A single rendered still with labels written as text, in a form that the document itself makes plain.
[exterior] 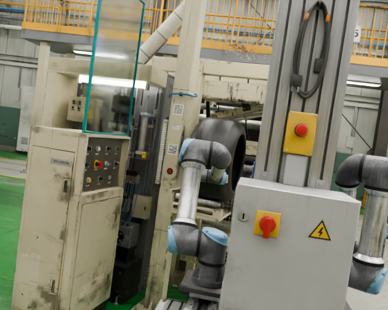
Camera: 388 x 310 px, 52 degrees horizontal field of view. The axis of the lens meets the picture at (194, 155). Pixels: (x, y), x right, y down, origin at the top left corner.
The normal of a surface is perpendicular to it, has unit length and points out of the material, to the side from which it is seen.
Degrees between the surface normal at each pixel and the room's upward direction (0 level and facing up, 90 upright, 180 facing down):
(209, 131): 52
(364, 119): 90
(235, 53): 90
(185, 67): 90
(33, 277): 93
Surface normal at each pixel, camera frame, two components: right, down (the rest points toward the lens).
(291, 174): -0.15, 0.03
